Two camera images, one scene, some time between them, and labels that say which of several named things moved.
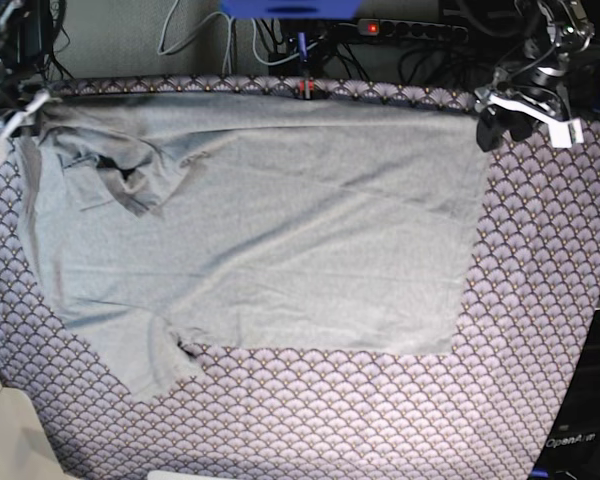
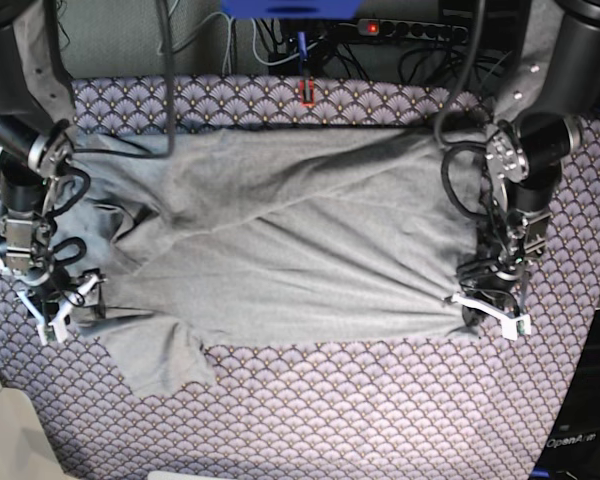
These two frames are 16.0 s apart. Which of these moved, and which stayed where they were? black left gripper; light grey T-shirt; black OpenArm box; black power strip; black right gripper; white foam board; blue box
Moved: black left gripper; light grey T-shirt; black right gripper
Stayed: black power strip; white foam board; blue box; black OpenArm box
